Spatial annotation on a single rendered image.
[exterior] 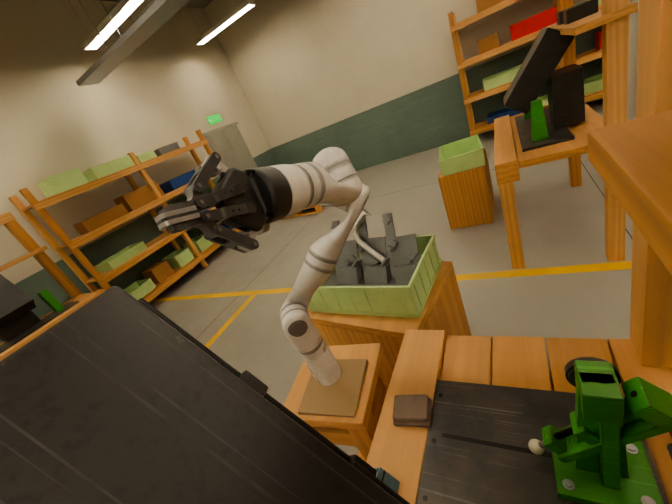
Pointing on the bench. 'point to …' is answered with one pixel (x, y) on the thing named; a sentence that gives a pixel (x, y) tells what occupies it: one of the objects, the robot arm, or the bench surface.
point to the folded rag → (412, 410)
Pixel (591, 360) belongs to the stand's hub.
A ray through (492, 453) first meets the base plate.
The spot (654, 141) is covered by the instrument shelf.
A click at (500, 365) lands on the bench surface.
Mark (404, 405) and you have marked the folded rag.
